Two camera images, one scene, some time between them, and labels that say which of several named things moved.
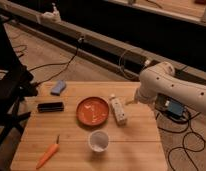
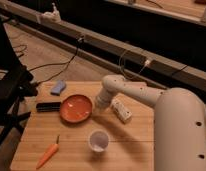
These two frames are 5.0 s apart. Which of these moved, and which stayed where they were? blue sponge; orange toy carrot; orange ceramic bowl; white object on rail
Moved: orange ceramic bowl
Stayed: blue sponge; orange toy carrot; white object on rail
